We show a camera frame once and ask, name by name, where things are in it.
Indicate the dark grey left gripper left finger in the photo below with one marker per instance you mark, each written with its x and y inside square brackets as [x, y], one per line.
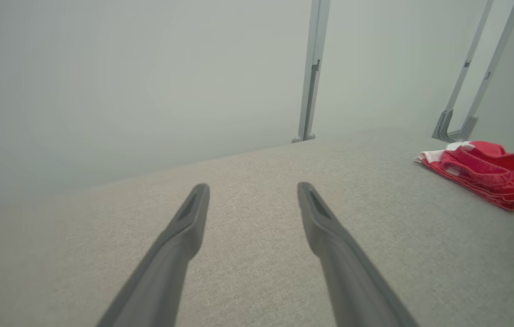
[166, 272]

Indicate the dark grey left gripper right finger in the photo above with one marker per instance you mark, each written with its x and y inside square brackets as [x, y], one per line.
[352, 281]

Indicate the red shorts with white stripe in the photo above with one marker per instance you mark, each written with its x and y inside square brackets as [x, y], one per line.
[497, 177]

